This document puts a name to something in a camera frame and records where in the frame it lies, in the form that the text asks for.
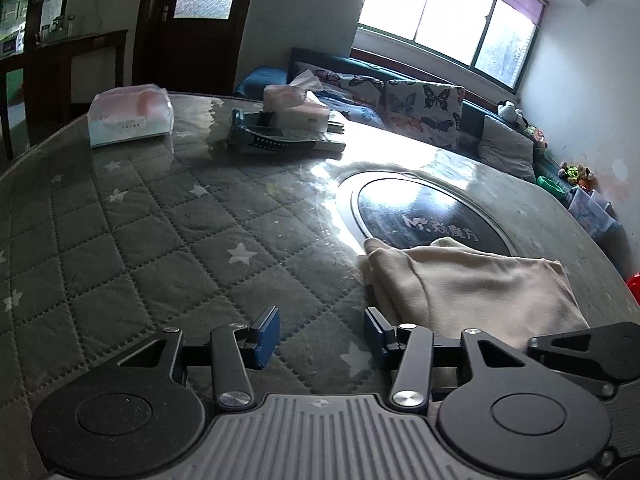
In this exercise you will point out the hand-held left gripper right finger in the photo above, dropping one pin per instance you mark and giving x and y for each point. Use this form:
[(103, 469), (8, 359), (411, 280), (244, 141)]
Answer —
[(375, 336)]

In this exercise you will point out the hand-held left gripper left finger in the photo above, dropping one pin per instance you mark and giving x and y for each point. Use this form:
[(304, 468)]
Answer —
[(265, 336)]

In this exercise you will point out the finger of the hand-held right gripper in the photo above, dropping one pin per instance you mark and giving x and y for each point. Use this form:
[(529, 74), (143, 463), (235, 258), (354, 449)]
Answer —
[(622, 357), (622, 440)]

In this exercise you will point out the cream garment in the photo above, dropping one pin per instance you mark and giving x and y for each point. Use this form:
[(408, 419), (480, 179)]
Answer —
[(475, 285)]

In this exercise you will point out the red plastic stool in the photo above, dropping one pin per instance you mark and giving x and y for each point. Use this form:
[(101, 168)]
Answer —
[(634, 290)]

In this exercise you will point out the round black hotplate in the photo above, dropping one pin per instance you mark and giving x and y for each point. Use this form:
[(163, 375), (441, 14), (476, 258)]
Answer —
[(400, 205)]

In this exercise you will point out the clear plastic storage box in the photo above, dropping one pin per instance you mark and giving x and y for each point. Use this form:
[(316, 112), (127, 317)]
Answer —
[(592, 212)]

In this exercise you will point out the green bowl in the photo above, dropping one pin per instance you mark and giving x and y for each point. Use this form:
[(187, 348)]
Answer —
[(550, 185)]

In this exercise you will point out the pile of small plush toys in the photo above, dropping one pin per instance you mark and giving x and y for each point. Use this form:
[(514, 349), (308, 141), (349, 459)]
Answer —
[(576, 175)]

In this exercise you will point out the white remote control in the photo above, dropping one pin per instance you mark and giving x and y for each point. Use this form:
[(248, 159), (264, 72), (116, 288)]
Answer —
[(328, 144)]

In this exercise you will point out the small booklet stack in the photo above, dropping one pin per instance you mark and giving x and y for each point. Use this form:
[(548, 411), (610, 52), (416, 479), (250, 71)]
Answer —
[(336, 122)]

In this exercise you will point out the opened pink white tissue pack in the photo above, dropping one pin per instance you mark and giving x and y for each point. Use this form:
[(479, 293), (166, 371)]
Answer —
[(300, 112)]

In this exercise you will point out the upright butterfly print pillow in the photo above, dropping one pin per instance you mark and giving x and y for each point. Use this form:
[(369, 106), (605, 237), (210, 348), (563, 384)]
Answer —
[(425, 115)]

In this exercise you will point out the grey pillow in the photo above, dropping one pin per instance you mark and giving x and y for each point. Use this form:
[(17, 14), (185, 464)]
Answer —
[(505, 147)]

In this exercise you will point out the pink green plush toy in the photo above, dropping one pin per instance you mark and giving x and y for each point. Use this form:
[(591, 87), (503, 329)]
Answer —
[(536, 136)]

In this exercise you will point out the flat butterfly print pillow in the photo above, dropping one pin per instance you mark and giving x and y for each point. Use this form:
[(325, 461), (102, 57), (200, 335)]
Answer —
[(350, 85)]

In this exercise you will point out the blue sofa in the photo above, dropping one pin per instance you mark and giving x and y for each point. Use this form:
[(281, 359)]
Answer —
[(255, 80)]

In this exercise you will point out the sealed pink white tissue pack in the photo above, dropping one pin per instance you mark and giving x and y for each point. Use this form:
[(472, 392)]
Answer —
[(130, 115)]

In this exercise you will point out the panda plush toy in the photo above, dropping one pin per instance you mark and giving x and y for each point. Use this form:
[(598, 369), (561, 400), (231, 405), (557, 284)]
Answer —
[(510, 112)]

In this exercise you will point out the dark wooden door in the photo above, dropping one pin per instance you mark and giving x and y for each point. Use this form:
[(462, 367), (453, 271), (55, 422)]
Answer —
[(200, 50)]

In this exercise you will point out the window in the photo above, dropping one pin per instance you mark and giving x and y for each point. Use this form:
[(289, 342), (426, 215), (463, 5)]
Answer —
[(430, 10)]

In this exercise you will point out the dark wooden sideboard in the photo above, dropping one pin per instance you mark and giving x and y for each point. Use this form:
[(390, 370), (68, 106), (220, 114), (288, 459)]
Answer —
[(95, 45)]

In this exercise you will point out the microwave oven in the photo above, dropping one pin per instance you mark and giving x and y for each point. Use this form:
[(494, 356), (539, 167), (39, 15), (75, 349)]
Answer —
[(11, 46)]

